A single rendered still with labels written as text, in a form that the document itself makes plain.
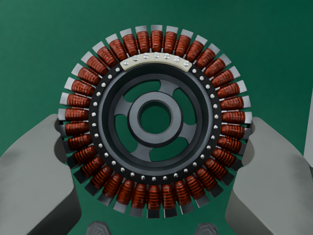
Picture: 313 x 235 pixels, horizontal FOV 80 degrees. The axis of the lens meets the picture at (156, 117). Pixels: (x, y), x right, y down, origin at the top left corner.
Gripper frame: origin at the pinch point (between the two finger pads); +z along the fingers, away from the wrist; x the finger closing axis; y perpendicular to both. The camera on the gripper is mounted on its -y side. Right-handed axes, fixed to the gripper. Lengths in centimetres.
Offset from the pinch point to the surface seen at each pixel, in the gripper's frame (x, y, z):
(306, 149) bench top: 16.2, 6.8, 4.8
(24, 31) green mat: -13.9, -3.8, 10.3
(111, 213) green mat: -4.6, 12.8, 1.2
